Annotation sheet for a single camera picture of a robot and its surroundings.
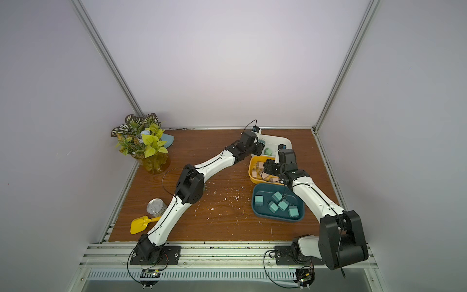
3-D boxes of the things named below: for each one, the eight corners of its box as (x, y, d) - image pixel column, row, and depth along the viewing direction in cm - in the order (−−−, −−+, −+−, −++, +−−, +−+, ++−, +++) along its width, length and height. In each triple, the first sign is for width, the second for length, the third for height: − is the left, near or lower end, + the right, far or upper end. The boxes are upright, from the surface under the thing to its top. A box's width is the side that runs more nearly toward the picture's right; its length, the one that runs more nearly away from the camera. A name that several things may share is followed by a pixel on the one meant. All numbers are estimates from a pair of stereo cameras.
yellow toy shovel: (133, 234, 81) (130, 233, 79) (133, 222, 84) (130, 220, 82) (161, 223, 84) (159, 221, 82) (160, 212, 87) (158, 210, 85)
